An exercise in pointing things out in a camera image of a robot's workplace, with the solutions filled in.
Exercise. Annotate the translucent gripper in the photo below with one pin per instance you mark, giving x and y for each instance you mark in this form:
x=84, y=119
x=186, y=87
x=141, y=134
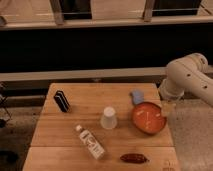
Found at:
x=167, y=107

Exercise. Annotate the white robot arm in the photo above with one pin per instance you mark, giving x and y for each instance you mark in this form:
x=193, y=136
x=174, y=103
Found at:
x=185, y=74

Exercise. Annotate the blue cloth toy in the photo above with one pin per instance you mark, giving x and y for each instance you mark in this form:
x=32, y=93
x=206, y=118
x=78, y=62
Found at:
x=137, y=97

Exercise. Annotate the white plastic bottle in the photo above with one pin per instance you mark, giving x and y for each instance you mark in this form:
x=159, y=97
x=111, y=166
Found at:
x=90, y=141

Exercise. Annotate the orange bowl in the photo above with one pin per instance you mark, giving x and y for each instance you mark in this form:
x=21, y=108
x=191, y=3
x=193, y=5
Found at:
x=147, y=117

